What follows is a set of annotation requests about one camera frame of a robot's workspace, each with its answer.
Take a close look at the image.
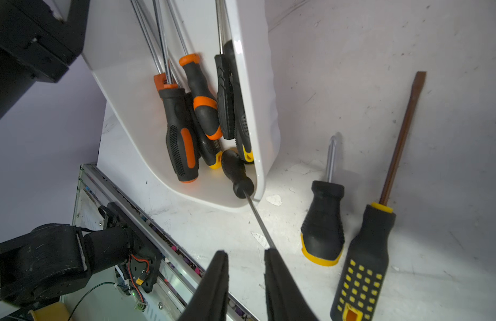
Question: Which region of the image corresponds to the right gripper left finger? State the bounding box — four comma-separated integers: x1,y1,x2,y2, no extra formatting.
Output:
178,250,229,321

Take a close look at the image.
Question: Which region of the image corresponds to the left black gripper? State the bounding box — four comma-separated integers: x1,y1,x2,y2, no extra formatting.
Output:
0,1,90,119

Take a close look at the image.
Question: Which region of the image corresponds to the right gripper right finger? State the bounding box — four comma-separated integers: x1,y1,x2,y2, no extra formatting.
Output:
264,248,317,320

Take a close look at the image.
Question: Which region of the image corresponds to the long yellow-dotted flathead screwdriver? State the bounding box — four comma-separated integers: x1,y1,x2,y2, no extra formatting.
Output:
330,71,427,320

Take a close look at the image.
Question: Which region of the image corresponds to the stubby black yellow screwdriver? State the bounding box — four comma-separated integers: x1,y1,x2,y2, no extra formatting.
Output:
301,136,345,267

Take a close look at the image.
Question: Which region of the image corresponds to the white plastic storage box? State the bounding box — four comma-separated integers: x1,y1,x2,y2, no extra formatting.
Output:
83,1,281,212

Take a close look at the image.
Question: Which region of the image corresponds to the thin black precision screwdriver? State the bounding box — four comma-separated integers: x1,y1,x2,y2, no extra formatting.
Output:
221,150,276,249

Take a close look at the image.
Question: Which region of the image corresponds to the black orange hex-collar screwdriver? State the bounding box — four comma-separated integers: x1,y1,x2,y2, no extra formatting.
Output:
153,1,198,183

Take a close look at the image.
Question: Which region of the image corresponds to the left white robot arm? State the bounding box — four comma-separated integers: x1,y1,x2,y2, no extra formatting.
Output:
0,1,162,307

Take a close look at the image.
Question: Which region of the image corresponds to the black yellow-end screwdriver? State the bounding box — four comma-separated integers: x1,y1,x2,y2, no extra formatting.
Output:
222,1,254,164

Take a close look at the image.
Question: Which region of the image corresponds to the black orange-band screwdriver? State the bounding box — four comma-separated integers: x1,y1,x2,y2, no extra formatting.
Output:
166,1,222,140

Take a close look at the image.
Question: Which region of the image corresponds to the black ribbed screwdriver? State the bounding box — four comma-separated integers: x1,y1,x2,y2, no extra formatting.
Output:
214,0,235,140

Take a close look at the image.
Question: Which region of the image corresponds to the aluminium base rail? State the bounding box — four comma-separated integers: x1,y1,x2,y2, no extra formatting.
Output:
58,162,257,321

